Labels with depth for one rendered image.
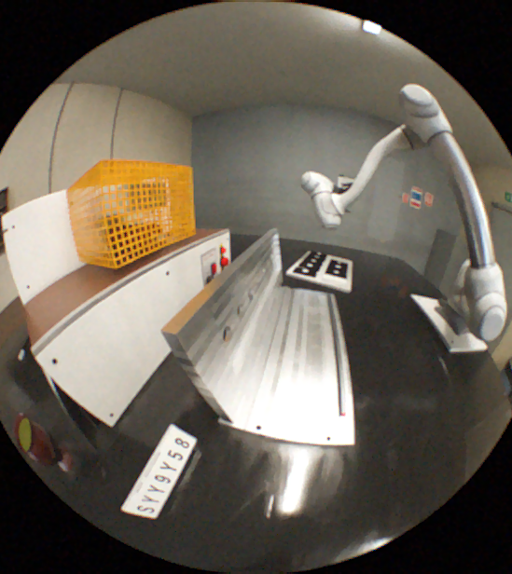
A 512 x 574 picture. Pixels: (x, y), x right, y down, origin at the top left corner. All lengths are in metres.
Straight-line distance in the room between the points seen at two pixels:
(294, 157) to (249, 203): 0.93
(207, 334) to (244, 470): 0.21
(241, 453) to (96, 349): 0.25
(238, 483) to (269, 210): 2.58
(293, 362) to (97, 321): 0.33
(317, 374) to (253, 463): 0.19
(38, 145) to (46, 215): 1.57
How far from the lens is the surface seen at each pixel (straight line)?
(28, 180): 1.89
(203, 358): 0.15
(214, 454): 0.30
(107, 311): 0.27
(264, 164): 2.63
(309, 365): 0.34
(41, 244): 0.46
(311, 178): 0.81
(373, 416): 0.37
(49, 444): 0.38
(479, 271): 0.60
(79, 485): 0.43
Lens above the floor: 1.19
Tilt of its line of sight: 29 degrees down
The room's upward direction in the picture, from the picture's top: 2 degrees clockwise
